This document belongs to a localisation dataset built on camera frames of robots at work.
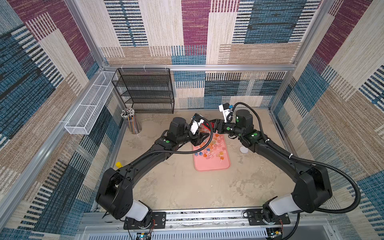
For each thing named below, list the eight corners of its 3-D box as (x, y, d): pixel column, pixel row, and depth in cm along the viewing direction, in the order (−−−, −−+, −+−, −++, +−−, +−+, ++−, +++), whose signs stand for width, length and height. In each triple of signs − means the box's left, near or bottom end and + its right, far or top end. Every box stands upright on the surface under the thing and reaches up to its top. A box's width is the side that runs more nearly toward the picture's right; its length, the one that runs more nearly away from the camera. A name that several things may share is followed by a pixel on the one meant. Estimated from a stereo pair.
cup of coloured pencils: (129, 134, 109) (119, 116, 94) (132, 126, 114) (122, 107, 99) (140, 134, 109) (131, 116, 94) (142, 126, 114) (134, 107, 99)
